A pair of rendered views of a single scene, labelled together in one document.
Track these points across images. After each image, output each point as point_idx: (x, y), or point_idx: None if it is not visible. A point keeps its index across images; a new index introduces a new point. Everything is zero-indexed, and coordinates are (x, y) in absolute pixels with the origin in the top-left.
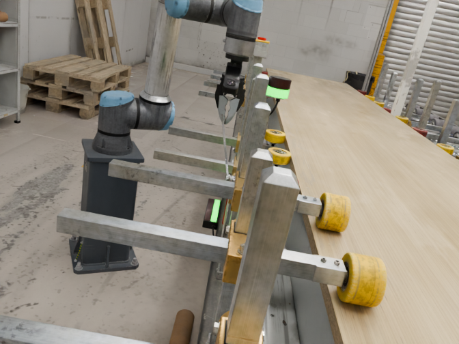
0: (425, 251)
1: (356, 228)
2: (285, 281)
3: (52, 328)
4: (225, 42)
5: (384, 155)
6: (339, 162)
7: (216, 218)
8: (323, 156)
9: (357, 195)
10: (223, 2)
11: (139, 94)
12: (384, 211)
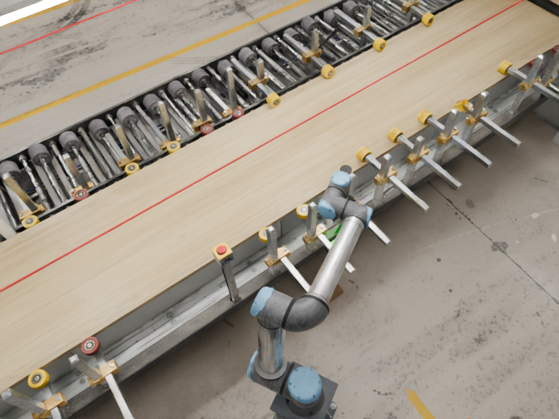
0: (342, 135)
1: (351, 153)
2: None
3: (476, 154)
4: (347, 198)
5: (225, 180)
6: (277, 187)
7: None
8: (277, 196)
9: (317, 165)
10: (342, 196)
11: (284, 372)
12: (321, 153)
